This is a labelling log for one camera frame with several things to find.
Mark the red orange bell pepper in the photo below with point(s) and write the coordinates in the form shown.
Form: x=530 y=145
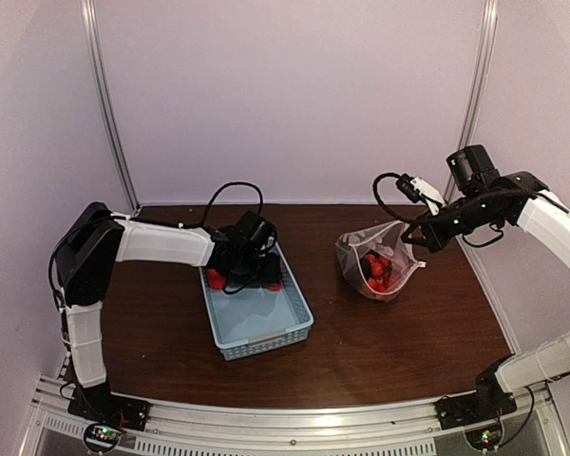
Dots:
x=274 y=287

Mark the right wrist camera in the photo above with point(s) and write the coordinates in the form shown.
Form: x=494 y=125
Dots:
x=418 y=190

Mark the red peach bunch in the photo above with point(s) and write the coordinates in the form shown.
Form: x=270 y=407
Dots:
x=377 y=271

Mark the aluminium corner post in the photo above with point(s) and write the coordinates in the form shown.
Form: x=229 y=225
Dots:
x=484 y=55
x=93 y=40

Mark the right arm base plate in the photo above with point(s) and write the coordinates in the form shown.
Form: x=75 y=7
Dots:
x=480 y=414

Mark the left aluminium corner post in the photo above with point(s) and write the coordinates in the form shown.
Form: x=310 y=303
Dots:
x=93 y=40

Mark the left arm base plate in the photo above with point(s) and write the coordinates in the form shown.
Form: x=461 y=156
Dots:
x=108 y=422

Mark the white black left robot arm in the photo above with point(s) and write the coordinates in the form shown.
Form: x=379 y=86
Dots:
x=81 y=265

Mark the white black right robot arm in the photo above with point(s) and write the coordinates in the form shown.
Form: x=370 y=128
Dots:
x=544 y=218

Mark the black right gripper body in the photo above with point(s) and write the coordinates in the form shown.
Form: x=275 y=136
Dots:
x=473 y=214

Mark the light blue plastic basket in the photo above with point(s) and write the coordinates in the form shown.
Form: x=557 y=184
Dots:
x=257 y=320

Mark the red tomato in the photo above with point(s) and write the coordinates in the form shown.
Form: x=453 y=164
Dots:
x=215 y=280

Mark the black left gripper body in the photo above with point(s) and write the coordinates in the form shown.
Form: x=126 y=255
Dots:
x=253 y=272

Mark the clear polka dot zip bag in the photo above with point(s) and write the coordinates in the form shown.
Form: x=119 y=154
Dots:
x=383 y=240

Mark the right aluminium corner post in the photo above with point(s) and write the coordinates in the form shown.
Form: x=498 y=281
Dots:
x=484 y=55

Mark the front aluminium rail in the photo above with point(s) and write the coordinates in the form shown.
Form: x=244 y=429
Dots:
x=405 y=428

